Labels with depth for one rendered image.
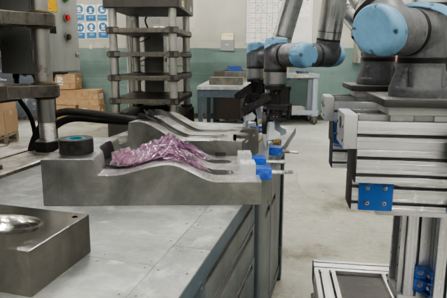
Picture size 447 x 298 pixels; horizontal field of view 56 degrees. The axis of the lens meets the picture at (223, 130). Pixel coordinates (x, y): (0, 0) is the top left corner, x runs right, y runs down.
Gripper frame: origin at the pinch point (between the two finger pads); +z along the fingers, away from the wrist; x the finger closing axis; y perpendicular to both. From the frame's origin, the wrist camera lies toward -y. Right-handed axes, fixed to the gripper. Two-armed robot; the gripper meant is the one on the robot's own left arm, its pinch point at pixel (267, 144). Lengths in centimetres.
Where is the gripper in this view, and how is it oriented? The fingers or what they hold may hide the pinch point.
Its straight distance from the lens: 145.0
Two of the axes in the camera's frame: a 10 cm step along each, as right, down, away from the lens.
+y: 9.2, 0.7, -3.8
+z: 0.0, 9.9, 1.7
